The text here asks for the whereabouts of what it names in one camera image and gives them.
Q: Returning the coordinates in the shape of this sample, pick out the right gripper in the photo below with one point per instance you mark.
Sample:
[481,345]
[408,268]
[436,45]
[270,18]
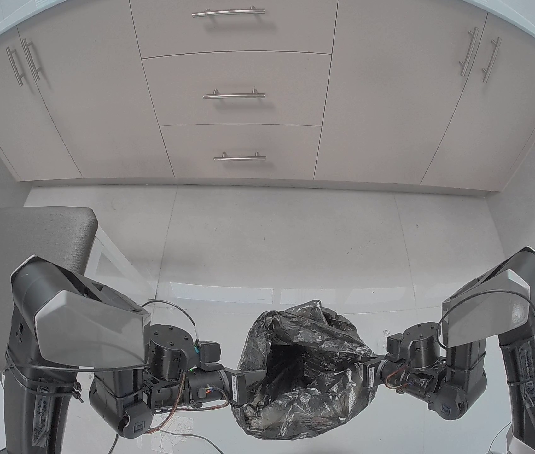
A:
[385,369]

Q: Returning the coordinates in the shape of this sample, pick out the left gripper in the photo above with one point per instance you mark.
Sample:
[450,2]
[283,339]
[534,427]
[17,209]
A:
[222,386]

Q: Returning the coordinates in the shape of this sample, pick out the black plastic bag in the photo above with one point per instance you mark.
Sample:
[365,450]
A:
[305,386]

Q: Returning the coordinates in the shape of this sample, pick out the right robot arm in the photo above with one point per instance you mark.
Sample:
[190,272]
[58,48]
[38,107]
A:
[485,310]

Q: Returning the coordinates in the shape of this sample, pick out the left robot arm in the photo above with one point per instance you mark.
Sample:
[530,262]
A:
[83,329]

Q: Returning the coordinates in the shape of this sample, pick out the grey padded chair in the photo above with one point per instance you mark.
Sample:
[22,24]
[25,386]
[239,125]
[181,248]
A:
[26,239]

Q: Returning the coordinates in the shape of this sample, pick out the beige cabinet with drawers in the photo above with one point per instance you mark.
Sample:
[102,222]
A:
[248,64]

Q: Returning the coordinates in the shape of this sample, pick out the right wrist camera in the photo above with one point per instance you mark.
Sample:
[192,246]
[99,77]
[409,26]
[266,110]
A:
[396,345]

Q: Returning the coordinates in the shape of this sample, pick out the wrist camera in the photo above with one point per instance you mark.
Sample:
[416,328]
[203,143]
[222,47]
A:
[396,345]
[208,353]

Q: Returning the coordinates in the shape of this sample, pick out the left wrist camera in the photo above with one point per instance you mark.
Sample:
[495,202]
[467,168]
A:
[208,353]

